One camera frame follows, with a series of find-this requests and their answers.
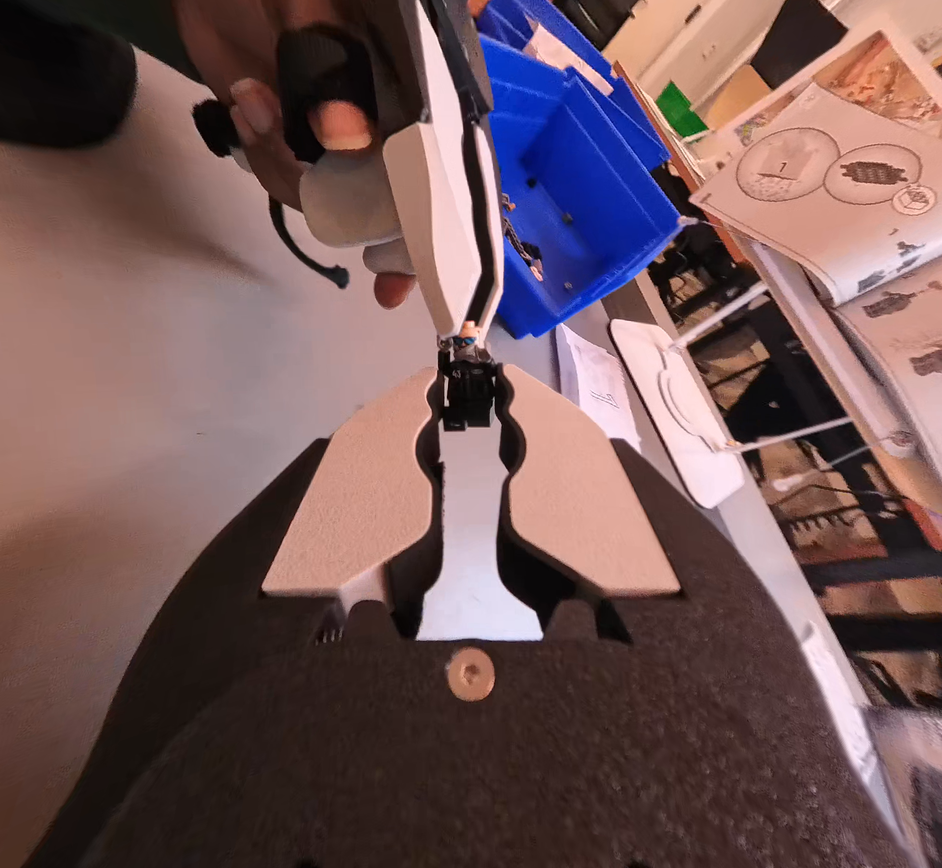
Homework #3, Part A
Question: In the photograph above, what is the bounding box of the lego instruction booklet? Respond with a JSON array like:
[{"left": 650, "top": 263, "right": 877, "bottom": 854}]
[{"left": 689, "top": 15, "right": 942, "bottom": 435}]

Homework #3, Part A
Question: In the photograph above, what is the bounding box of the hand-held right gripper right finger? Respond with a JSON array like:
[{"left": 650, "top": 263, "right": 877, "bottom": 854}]
[{"left": 494, "top": 365, "right": 682, "bottom": 604}]

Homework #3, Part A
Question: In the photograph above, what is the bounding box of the thin black cord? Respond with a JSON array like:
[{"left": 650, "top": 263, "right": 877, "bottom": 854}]
[{"left": 268, "top": 199, "right": 354, "bottom": 290}]

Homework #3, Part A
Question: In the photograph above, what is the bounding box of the person's left hand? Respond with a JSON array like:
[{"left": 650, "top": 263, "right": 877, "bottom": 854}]
[{"left": 170, "top": 0, "right": 420, "bottom": 310}]

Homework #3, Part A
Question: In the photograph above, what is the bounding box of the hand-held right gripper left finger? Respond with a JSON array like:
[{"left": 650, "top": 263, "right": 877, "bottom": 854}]
[{"left": 262, "top": 368, "right": 447, "bottom": 616}]

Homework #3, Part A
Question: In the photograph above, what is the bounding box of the black lego piece blue pin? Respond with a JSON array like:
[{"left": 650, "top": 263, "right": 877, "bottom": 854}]
[{"left": 439, "top": 321, "right": 504, "bottom": 432}]

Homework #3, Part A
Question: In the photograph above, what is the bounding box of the white book stand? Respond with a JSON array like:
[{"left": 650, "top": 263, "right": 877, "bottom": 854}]
[{"left": 608, "top": 280, "right": 921, "bottom": 508}]

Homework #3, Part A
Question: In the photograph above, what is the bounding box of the white paper sheet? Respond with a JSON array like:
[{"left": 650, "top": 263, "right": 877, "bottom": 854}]
[{"left": 523, "top": 22, "right": 612, "bottom": 92}]

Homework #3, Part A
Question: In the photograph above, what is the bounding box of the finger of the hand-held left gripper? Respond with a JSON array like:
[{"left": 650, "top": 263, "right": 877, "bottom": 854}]
[
  {"left": 469, "top": 118, "right": 509, "bottom": 336},
  {"left": 380, "top": 0, "right": 487, "bottom": 339}
]

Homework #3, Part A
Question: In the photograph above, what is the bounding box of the blue plastic bin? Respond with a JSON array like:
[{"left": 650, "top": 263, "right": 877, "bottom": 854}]
[
  {"left": 474, "top": 0, "right": 671, "bottom": 170},
  {"left": 479, "top": 37, "right": 682, "bottom": 339}
]

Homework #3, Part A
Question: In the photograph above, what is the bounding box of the white printed paper bag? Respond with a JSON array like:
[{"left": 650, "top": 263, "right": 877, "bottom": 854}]
[{"left": 555, "top": 324, "right": 643, "bottom": 454}]

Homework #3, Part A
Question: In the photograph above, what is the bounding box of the green box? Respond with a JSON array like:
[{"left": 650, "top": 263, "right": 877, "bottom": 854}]
[{"left": 655, "top": 81, "right": 710, "bottom": 140}]

